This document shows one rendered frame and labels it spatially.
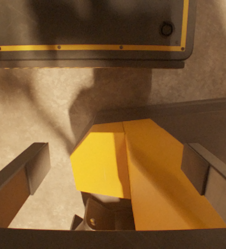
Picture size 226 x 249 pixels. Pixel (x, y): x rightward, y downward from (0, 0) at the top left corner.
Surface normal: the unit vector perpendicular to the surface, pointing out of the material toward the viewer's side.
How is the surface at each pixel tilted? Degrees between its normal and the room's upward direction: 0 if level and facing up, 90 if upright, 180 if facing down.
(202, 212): 90
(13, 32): 0
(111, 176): 22
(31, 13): 0
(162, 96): 0
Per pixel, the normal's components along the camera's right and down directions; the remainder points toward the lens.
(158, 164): -0.11, -0.96
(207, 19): 0.00, 0.25
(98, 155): -0.36, 0.28
